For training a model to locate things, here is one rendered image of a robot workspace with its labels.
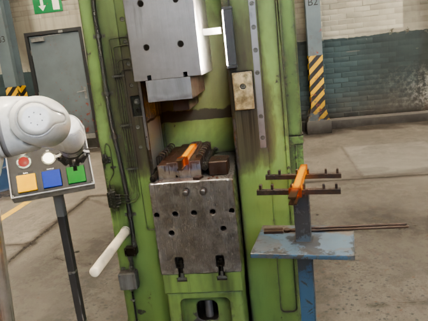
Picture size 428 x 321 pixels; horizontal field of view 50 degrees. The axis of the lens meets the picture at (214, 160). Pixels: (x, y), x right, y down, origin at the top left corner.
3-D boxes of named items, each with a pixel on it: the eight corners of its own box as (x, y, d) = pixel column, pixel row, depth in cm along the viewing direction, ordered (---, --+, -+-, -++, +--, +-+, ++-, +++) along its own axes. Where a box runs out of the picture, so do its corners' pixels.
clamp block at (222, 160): (228, 174, 206) (227, 160, 204) (209, 176, 207) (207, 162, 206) (230, 167, 217) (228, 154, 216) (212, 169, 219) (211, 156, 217)
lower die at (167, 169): (201, 176, 207) (199, 158, 206) (158, 179, 210) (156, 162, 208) (212, 155, 248) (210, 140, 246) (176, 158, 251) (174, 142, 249)
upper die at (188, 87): (192, 98, 199) (190, 76, 197) (148, 102, 202) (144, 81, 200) (205, 90, 240) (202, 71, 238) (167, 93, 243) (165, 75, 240)
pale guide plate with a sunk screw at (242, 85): (254, 108, 210) (251, 71, 206) (235, 110, 211) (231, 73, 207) (255, 107, 212) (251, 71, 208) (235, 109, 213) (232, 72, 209)
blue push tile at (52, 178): (62, 184, 194) (59, 168, 196) (43, 188, 191) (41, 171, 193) (63, 185, 195) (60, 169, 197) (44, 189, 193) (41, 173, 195)
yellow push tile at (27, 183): (37, 189, 191) (34, 172, 193) (18, 193, 188) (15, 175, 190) (38, 190, 192) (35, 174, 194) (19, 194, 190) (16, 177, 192)
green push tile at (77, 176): (86, 180, 196) (83, 164, 198) (68, 184, 194) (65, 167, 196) (86, 182, 198) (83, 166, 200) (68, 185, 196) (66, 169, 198)
